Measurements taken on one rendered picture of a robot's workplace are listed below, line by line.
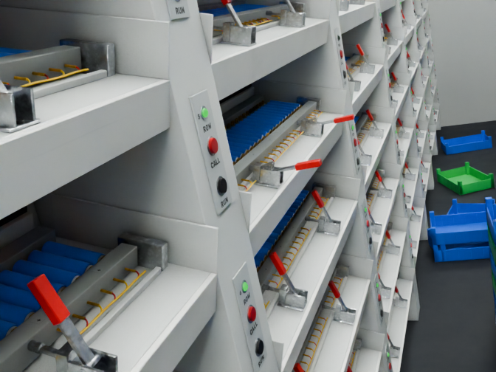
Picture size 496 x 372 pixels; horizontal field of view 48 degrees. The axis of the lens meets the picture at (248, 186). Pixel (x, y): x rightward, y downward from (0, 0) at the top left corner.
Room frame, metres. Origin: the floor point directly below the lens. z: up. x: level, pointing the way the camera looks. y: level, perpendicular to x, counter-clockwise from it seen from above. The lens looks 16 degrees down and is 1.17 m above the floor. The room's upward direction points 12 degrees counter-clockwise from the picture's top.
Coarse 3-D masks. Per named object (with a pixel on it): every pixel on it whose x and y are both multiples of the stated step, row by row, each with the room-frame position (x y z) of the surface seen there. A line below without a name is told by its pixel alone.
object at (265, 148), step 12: (300, 108) 1.09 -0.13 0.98; (312, 108) 1.12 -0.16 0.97; (288, 120) 1.00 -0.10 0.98; (300, 120) 1.03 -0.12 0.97; (276, 132) 0.92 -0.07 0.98; (288, 132) 0.95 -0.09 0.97; (300, 132) 0.98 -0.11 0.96; (264, 144) 0.86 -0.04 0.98; (276, 144) 0.89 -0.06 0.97; (252, 156) 0.79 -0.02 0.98; (264, 156) 0.83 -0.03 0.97; (240, 168) 0.74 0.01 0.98; (240, 180) 0.73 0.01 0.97
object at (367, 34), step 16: (352, 32) 1.83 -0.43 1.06; (368, 32) 1.81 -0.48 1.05; (384, 48) 1.85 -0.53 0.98; (384, 64) 1.81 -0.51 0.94; (384, 80) 1.80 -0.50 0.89; (384, 96) 1.80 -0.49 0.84; (384, 160) 1.82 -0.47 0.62; (400, 160) 1.88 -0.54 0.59; (400, 176) 1.83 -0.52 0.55; (400, 192) 1.80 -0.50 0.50; (400, 208) 1.80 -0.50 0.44; (416, 288) 1.86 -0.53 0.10; (416, 304) 1.81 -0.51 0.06
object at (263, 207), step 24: (240, 96) 1.12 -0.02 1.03; (264, 96) 1.22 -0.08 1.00; (288, 96) 1.20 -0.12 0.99; (312, 96) 1.18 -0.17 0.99; (336, 96) 1.16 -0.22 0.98; (288, 144) 0.94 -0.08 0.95; (312, 144) 0.94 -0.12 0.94; (312, 168) 0.91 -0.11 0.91; (240, 192) 0.60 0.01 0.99; (264, 192) 0.72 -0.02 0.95; (288, 192) 0.76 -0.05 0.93; (264, 216) 0.66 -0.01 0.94; (264, 240) 0.67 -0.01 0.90
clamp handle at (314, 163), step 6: (300, 162) 0.74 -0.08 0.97; (306, 162) 0.73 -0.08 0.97; (312, 162) 0.72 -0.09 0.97; (318, 162) 0.72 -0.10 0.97; (270, 168) 0.75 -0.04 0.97; (276, 168) 0.75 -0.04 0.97; (282, 168) 0.74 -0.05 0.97; (288, 168) 0.74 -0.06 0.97; (294, 168) 0.73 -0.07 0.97; (300, 168) 0.73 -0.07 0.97; (306, 168) 0.73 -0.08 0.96
